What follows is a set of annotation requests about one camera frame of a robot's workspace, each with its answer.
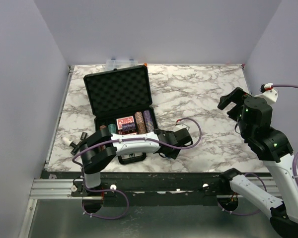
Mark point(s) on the purple grey chip stack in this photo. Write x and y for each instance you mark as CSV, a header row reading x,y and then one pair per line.
x,y
128,126

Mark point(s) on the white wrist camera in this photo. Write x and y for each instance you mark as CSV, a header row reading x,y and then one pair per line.
x,y
180,125
268,93

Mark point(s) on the clear plastic box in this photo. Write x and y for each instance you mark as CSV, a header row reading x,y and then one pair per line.
x,y
112,64

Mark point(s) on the black white tool on table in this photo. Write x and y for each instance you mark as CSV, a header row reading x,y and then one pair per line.
x,y
72,144

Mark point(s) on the orange chip stack upper right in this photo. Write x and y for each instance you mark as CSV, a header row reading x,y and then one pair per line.
x,y
140,123

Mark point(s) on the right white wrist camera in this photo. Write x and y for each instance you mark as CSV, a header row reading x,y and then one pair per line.
x,y
268,93

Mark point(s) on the black mounting rail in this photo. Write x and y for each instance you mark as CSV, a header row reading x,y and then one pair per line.
x,y
135,189

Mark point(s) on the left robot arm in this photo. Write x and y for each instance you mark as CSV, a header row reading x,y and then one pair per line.
x,y
98,150

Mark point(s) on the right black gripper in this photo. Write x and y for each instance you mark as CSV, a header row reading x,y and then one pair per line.
x,y
236,96

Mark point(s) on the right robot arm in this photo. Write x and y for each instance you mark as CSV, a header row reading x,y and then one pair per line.
x,y
253,115

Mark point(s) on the black poker set case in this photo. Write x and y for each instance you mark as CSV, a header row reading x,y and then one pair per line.
x,y
119,93

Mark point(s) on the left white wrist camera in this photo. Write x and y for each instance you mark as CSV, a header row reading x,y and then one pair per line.
x,y
180,125

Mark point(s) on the green chip stack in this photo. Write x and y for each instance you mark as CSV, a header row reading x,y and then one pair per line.
x,y
112,128

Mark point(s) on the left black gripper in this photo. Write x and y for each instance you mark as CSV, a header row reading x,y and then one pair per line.
x,y
173,154

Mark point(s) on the red playing card deck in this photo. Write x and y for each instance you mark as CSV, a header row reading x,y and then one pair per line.
x,y
126,120

